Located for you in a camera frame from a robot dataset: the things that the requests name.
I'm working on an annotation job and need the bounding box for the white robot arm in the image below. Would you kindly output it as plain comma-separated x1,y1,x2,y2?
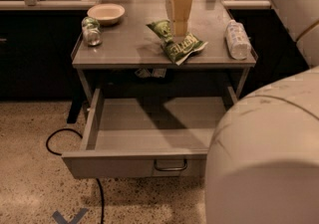
205,0,319,224

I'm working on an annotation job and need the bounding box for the grey metal table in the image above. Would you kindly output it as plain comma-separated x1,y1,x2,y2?
73,0,256,122

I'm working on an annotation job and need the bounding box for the metal drawer handle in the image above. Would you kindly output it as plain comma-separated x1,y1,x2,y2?
154,159,187,172

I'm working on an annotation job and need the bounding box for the cream ceramic bowl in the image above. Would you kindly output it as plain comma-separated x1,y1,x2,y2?
87,4,125,26

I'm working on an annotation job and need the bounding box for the green soda can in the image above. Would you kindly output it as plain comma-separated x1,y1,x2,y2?
82,17,102,47

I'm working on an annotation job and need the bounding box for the black floor cable left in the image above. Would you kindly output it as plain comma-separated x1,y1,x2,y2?
45,127,106,224

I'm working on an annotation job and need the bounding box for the grey open drawer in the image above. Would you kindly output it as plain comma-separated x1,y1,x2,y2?
62,88,237,178

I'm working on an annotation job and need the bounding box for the green jalapeno chip bag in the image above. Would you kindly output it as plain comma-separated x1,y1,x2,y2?
147,20,207,66

